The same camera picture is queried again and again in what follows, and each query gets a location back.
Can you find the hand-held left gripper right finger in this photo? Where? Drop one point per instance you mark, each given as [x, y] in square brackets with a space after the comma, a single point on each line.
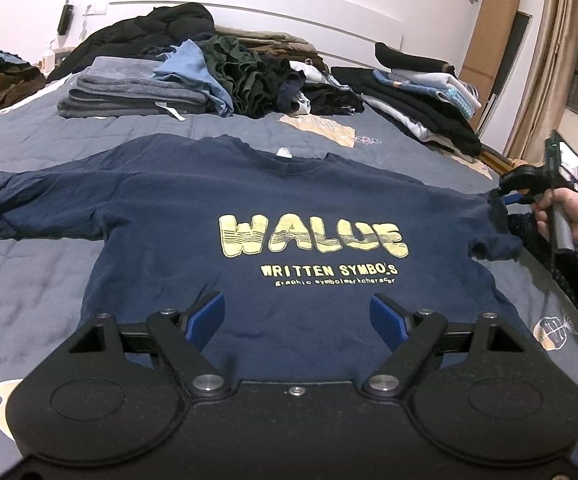
[389, 321]

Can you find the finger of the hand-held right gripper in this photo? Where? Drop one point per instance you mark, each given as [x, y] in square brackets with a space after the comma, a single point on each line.
[516, 200]
[521, 177]

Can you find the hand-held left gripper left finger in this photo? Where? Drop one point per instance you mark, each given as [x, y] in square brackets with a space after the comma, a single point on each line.
[208, 317]

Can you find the navy printed T-shirt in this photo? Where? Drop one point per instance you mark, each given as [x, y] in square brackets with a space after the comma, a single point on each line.
[279, 240]

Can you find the stack of folded clothes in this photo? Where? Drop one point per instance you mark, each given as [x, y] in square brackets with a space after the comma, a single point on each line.
[419, 105]

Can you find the khaki folded clothes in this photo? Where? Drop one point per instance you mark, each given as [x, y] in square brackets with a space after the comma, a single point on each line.
[274, 42]

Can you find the dotted navy pillow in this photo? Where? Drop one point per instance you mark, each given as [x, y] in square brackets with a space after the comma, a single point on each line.
[569, 280]

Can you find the black board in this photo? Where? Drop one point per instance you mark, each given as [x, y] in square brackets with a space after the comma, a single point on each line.
[516, 60]

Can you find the beige curtain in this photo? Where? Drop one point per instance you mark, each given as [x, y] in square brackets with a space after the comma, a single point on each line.
[549, 50]

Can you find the cardboard roll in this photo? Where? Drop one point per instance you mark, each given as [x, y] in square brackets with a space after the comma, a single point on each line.
[494, 35]

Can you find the grey printed quilt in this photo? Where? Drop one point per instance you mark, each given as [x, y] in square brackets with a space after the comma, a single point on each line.
[29, 280]

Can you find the black garment pile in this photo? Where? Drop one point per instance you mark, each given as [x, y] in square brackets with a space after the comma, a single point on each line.
[324, 92]

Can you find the folded grey towel stack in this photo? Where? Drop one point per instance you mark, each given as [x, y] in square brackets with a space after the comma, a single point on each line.
[124, 90]

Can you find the light blue garment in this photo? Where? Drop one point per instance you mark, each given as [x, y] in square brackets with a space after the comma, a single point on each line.
[194, 70]

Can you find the dark green garment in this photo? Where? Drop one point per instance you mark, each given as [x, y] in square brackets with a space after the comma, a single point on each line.
[239, 70]

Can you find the white headboard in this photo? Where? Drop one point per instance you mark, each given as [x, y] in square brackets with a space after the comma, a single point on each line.
[294, 17]

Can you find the black padded jacket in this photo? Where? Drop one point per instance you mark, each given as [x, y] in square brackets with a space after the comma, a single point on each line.
[139, 30]

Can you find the white pump bottle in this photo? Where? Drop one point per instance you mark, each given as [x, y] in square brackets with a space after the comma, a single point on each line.
[49, 57]

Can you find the black hairbrush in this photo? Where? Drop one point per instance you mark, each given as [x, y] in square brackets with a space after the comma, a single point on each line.
[65, 20]

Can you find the wooden bed frame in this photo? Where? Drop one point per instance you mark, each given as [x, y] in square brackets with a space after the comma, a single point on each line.
[501, 160]

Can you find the white wall switch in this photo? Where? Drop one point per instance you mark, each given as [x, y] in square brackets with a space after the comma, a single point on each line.
[96, 9]

